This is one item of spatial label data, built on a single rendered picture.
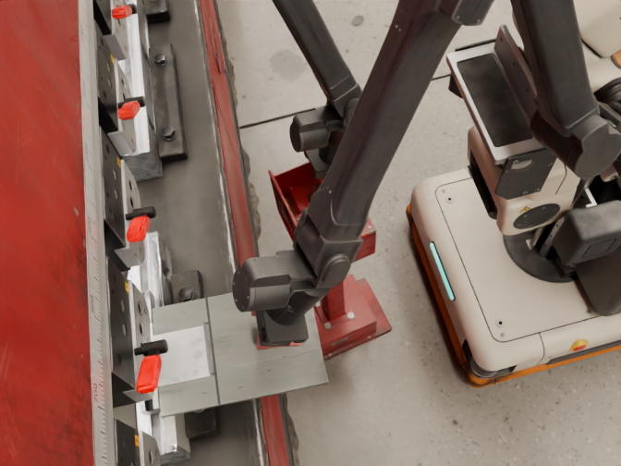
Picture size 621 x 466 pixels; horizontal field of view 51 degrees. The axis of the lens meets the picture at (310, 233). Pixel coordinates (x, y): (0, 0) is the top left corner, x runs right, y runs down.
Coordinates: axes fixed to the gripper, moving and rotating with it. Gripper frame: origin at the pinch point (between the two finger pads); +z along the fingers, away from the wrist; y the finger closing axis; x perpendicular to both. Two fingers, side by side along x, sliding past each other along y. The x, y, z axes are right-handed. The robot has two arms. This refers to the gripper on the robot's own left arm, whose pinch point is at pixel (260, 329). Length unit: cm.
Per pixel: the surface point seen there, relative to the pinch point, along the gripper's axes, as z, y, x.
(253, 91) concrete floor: 89, -131, 54
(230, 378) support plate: 5.9, 5.8, -3.7
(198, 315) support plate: 7.9, -5.6, -7.0
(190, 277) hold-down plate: 17.4, -16.9, -4.3
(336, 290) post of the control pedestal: 53, -30, 49
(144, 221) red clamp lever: -12.6, -11.2, -20.1
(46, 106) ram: -29.6, -15.0, -34.2
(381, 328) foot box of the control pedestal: 75, -27, 76
